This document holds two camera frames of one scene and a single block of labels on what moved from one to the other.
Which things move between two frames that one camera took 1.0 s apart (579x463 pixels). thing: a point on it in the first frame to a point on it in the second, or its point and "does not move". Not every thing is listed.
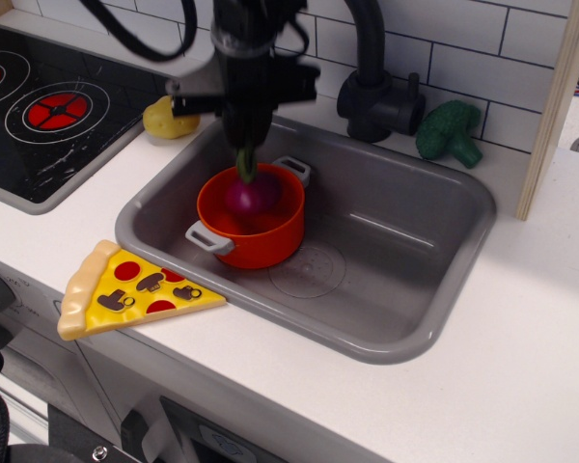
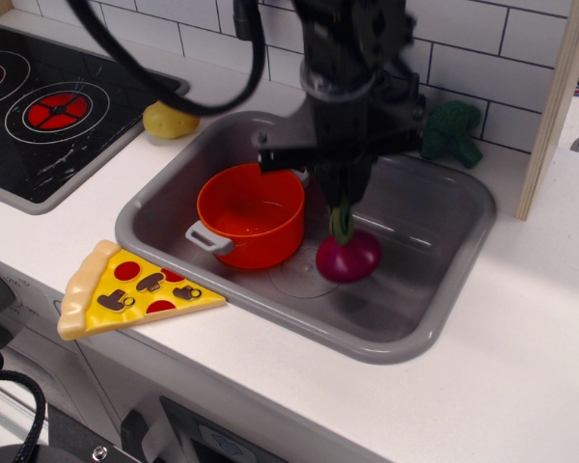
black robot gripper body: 252,80 to 357,110
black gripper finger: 260,124 to 357,173
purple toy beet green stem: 246,163 to 347,256
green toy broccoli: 447,128 does not move
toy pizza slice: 110,286 does not move
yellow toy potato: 159,120 does not move
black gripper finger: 239,129 to 333,179
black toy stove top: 56,120 does not move
